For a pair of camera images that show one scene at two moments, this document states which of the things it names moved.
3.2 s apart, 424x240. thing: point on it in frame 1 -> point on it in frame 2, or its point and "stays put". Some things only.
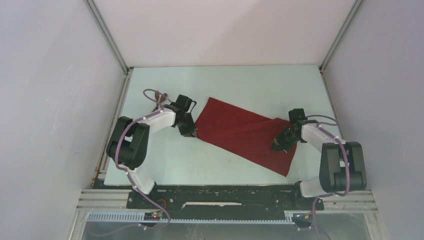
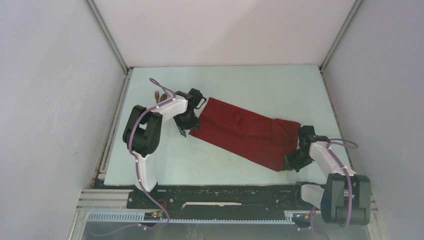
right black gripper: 279,144 -> 290,164
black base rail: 263,197 stays put
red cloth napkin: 250,135 stays put
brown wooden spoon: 163,97 stays put
